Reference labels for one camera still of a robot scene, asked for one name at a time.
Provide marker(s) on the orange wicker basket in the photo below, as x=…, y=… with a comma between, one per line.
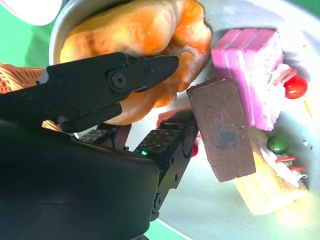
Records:
x=12, y=80

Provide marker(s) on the yellow cake slice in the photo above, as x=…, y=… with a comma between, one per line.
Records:
x=265, y=190

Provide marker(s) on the orange white swirl bun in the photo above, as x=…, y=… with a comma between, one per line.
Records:
x=137, y=30

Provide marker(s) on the brown chocolate cake slice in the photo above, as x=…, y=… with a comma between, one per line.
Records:
x=220, y=125

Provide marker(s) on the pale grey-green bowl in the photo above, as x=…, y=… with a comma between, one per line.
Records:
x=212, y=212

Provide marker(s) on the lavender plate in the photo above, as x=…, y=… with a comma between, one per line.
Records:
x=32, y=12

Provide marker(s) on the magenta pink cake slice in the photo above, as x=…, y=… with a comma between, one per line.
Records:
x=250, y=75

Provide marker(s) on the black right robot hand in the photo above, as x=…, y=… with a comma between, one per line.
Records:
x=75, y=180

